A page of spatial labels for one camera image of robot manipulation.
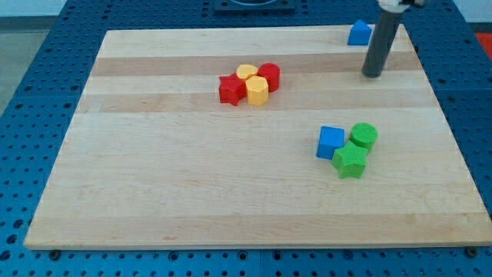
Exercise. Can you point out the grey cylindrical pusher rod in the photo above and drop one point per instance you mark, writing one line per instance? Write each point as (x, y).
(381, 42)

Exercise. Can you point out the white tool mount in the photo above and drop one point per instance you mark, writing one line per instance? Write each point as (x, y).
(399, 6)

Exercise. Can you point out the blue triangle block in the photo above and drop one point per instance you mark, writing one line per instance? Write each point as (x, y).
(360, 33)

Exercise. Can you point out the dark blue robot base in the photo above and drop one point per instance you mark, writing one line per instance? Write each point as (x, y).
(222, 7)

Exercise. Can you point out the green cylinder block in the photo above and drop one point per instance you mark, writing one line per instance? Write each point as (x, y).
(364, 135)

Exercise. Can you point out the red cylinder block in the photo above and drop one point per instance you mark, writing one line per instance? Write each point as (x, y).
(272, 73)

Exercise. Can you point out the blue cube block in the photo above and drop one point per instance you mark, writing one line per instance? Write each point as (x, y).
(329, 140)

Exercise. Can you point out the green star block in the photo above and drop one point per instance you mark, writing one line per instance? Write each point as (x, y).
(350, 161)

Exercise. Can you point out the yellow hexagon block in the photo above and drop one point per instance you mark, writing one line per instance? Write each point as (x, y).
(257, 90)

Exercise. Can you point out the yellow heart block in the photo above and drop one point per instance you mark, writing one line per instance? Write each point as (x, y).
(245, 71)

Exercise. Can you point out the red star block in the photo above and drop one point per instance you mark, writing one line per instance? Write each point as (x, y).
(231, 89)

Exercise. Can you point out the wooden board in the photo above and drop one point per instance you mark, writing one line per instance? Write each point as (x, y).
(153, 160)

